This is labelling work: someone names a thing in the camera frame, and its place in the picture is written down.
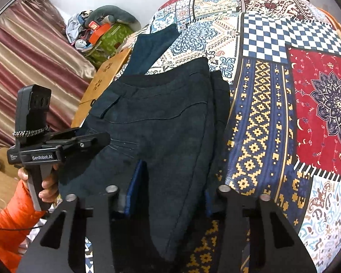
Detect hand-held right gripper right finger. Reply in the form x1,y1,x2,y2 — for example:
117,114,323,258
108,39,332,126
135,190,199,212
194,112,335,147
205,185,326,273

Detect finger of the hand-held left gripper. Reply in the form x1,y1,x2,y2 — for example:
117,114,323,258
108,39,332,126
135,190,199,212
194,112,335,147
47,127,80,143
61,131,111,160

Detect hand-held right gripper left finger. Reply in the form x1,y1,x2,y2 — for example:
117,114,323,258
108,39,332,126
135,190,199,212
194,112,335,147
15,160,148,273

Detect black pants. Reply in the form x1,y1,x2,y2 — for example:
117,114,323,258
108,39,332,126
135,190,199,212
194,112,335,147
58,24,231,265

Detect person's left hand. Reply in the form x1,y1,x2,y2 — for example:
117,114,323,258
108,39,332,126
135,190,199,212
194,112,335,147
18,163,60,204

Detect bamboo lap desk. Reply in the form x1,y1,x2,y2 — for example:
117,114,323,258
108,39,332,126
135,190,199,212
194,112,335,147
71,47,133,128

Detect striped red beige curtain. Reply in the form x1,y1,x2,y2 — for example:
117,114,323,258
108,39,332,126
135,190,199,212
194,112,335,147
0,0,97,157

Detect green floral storage basket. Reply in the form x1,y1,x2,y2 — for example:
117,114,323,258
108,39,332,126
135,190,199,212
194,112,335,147
84,23,137,69

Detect orange box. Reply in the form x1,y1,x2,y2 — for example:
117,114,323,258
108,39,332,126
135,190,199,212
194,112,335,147
89,23,112,45

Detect pile of grey-blue clothes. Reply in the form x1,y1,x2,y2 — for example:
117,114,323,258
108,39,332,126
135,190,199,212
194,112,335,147
67,11,88,44

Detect orange striped blanket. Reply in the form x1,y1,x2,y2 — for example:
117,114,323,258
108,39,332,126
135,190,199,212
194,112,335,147
122,28,149,51

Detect patchwork printed blanket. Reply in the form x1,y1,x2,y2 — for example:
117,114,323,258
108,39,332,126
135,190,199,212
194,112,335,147
85,0,341,273

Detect silver metal chain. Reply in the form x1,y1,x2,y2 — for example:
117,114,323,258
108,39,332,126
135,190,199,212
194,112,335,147
13,127,49,139

